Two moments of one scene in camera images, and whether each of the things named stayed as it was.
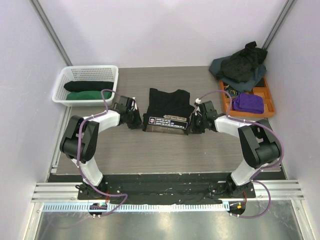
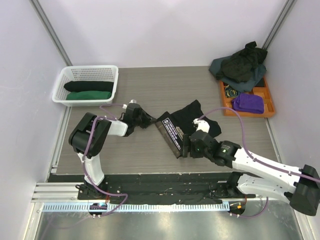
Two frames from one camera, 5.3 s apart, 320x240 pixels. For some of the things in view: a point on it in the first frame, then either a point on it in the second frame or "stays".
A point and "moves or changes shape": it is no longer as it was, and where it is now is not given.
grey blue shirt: [243, 85] stays
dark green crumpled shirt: [239, 67] stays
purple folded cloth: [249, 103] stays
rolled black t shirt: [82, 86] stays
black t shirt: [169, 112] moves or changes shape
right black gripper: [198, 122] -> [186, 145]
